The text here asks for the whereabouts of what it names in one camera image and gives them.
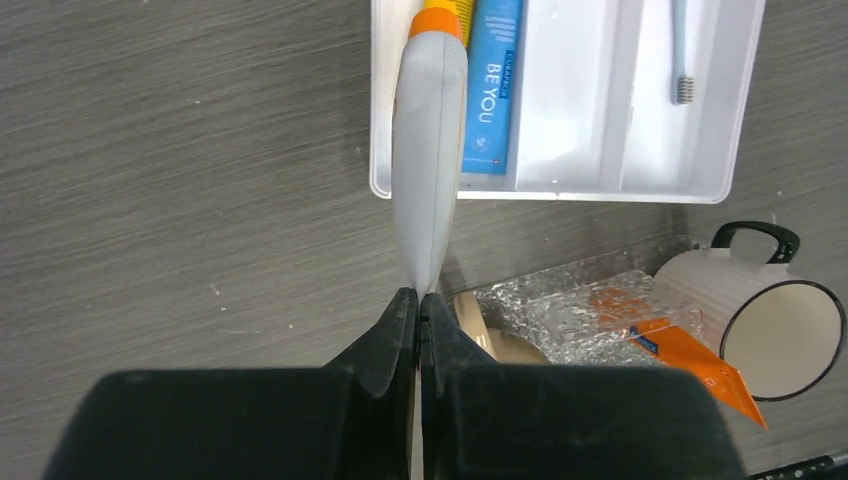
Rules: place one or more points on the orange toothpaste tube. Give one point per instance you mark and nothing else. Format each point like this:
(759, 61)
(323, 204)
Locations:
(665, 339)

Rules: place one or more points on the white ribbed mug black rim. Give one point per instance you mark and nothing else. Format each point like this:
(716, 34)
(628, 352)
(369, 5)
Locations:
(783, 333)

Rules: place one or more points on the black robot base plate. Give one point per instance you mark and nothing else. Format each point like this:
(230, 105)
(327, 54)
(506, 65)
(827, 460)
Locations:
(825, 467)

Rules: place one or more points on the blue toothpaste tube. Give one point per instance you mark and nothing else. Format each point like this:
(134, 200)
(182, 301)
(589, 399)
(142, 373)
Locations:
(493, 56)

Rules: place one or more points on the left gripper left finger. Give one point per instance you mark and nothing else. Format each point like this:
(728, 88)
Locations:
(348, 419)

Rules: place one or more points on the yellow toothpaste tube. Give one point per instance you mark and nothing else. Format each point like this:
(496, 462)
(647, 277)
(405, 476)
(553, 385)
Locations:
(463, 9)

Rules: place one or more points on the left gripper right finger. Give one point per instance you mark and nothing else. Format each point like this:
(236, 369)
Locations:
(487, 420)

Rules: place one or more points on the white toothpaste tube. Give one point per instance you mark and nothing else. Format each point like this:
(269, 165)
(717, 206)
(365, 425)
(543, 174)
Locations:
(428, 132)

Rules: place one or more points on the white plastic bin tray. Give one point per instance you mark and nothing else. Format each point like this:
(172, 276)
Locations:
(592, 117)

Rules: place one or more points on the blue toothbrush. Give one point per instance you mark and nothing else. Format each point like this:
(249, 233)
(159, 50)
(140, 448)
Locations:
(682, 84)

